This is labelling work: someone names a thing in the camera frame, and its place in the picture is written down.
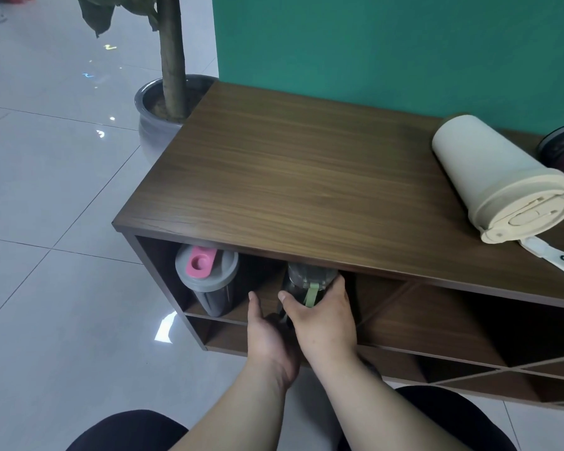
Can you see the person's right hand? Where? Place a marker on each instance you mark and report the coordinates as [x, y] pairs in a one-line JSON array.
[[324, 328]]

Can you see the person's left hand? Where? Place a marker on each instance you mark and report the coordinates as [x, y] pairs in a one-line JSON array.
[[270, 345]]

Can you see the person's left thumb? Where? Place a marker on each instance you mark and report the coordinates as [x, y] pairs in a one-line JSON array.
[[255, 306]]

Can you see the person's right thumb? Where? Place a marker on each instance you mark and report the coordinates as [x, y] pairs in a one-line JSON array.
[[289, 300]]

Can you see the person's right forearm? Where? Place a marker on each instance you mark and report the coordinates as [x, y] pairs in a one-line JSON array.
[[371, 408]]

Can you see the person's left forearm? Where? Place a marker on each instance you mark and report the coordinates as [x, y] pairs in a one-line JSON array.
[[244, 413]]

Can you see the grey shaker bottle pink lid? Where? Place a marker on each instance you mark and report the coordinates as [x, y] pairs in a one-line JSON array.
[[207, 277]]

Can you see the brown wooden cabinet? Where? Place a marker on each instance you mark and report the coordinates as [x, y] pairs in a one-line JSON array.
[[301, 173]]

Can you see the person's left leg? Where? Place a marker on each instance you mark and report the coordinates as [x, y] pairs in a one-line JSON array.
[[127, 432]]

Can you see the grey ceramic plant pot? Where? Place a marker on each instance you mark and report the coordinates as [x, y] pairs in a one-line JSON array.
[[153, 131]]

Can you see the cream lidded tumbler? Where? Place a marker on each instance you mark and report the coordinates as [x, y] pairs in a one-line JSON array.
[[489, 169]]

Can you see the potted plant with brown trunk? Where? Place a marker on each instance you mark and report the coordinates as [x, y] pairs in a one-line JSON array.
[[171, 56]]

